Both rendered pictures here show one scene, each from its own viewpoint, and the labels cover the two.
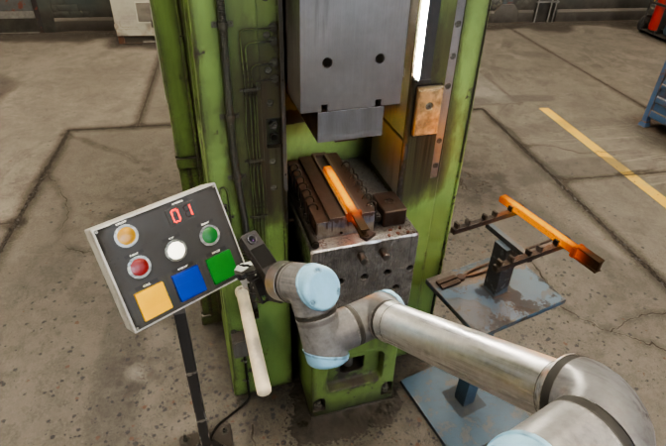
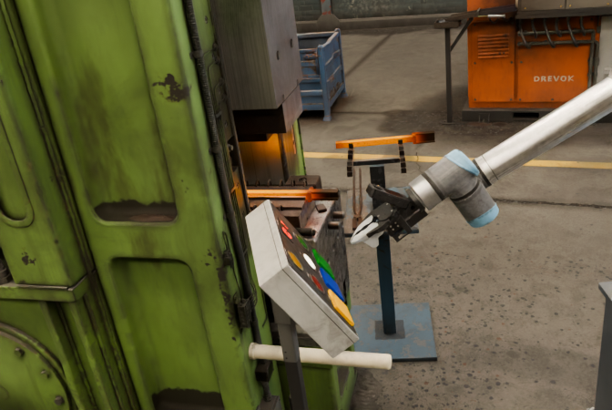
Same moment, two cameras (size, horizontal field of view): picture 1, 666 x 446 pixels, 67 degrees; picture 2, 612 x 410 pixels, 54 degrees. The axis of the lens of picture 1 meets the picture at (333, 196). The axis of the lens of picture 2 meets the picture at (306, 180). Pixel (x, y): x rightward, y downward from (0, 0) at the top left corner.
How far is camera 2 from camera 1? 1.45 m
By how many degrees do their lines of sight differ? 48
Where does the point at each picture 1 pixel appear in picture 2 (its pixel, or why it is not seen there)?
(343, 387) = (342, 385)
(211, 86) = (199, 121)
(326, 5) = (270, 5)
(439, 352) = (553, 131)
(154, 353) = not seen: outside the picture
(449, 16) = not seen: hidden behind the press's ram
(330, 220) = (301, 208)
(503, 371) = (598, 97)
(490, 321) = not seen: hidden behind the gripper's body
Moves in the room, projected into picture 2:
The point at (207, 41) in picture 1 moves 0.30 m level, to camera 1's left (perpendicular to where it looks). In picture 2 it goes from (190, 74) to (97, 112)
